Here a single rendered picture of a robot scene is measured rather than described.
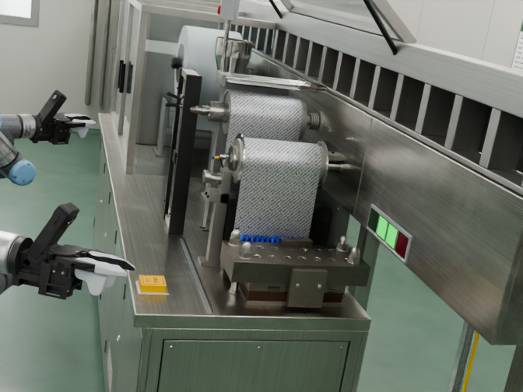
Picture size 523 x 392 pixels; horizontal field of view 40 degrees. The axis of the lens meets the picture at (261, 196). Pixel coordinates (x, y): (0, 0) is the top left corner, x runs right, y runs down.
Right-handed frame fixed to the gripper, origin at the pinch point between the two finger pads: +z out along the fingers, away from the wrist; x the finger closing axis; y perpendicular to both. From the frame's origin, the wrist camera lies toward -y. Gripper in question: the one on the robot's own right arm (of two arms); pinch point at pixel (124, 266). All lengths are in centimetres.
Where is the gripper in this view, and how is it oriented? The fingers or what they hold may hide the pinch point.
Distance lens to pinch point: 130.8
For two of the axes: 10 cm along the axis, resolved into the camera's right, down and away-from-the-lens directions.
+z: 9.7, 1.9, -1.3
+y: -1.7, 9.7, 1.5
